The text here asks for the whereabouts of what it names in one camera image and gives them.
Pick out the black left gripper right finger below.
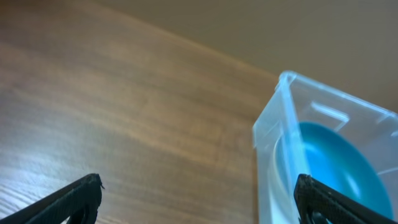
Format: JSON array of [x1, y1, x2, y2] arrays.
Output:
[[294, 174, 397, 224]]

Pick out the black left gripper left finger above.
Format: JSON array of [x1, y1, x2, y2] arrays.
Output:
[[1, 173, 103, 224]]

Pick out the dark blue plate in bin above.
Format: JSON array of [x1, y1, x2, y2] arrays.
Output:
[[271, 122, 397, 223]]

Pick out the clear plastic storage bin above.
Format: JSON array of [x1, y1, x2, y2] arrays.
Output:
[[252, 71, 397, 224]]

